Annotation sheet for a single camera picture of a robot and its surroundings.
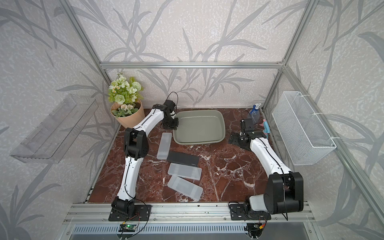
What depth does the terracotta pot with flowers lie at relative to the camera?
2.95 feet

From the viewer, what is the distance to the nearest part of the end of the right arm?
608 millimetres

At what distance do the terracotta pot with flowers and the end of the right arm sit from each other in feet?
2.09
